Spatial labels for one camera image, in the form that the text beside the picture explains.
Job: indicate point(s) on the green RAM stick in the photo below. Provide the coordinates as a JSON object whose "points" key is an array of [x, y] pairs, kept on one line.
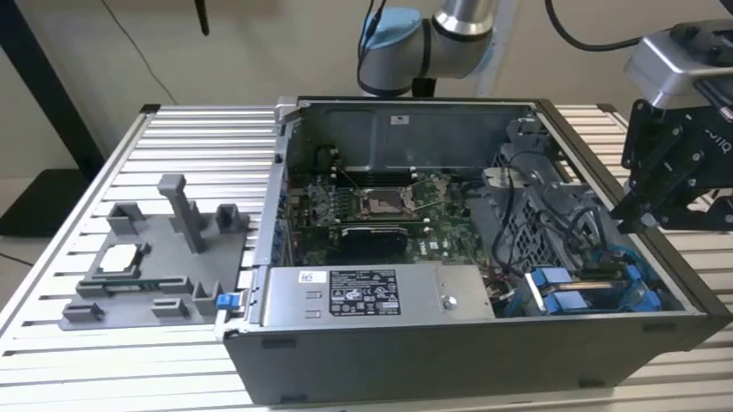
{"points": [[155, 284]]}

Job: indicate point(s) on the metal locking lever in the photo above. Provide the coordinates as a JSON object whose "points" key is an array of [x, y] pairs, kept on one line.
{"points": [[346, 177]]}

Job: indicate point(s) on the grey parts rack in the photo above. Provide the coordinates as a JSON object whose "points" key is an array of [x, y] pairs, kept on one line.
{"points": [[166, 266]]}

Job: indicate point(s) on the CPU socket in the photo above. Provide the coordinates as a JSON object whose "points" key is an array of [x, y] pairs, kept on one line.
{"points": [[385, 201]]}

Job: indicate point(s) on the black graphics card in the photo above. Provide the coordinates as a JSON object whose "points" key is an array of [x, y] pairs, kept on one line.
{"points": [[373, 244]]}

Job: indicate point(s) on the green motherboard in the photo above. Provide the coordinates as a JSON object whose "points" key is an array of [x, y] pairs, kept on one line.
{"points": [[446, 232]]}

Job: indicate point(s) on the grey perforated drive cage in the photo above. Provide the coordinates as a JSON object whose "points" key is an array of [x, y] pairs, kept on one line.
{"points": [[533, 232]]}

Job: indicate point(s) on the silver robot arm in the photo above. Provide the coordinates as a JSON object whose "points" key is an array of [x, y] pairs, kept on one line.
{"points": [[401, 64]]}

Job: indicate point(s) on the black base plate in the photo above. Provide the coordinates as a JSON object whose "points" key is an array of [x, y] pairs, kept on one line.
{"points": [[45, 206]]}

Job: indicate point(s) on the black hanging rod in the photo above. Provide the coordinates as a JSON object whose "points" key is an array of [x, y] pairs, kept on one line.
{"points": [[202, 17]]}

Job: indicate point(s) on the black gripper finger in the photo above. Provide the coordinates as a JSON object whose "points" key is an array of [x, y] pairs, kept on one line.
{"points": [[658, 171], [704, 212]]}

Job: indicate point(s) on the dark grey PC case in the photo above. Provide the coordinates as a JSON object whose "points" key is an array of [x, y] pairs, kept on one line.
{"points": [[401, 365]]}

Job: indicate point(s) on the black slanted post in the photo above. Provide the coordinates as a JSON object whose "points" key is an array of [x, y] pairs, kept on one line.
{"points": [[45, 86]]}

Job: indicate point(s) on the blue case latch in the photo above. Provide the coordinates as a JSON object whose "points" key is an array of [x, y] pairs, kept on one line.
{"points": [[227, 300]]}

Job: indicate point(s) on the silver CPU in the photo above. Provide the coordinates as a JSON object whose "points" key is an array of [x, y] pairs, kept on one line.
{"points": [[119, 259]]}

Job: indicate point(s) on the hard disk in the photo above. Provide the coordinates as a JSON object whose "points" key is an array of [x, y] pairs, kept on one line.
{"points": [[566, 302], [550, 276]]}

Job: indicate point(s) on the black RAM slot row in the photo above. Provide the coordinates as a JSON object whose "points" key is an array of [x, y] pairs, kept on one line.
{"points": [[383, 219], [373, 178]]}

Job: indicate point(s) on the silver power supply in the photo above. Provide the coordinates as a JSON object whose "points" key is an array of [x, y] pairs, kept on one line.
{"points": [[286, 300]]}

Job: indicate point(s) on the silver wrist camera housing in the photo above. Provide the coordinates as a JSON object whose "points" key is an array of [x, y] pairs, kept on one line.
{"points": [[658, 73]]}

